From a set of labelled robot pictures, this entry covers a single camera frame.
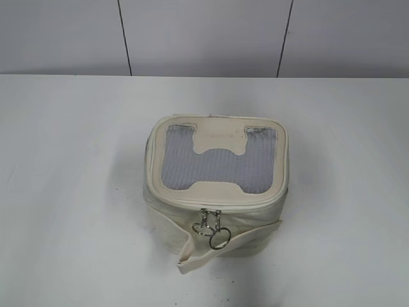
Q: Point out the cream insulated lunch bag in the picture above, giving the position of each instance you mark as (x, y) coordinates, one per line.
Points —
(215, 185)

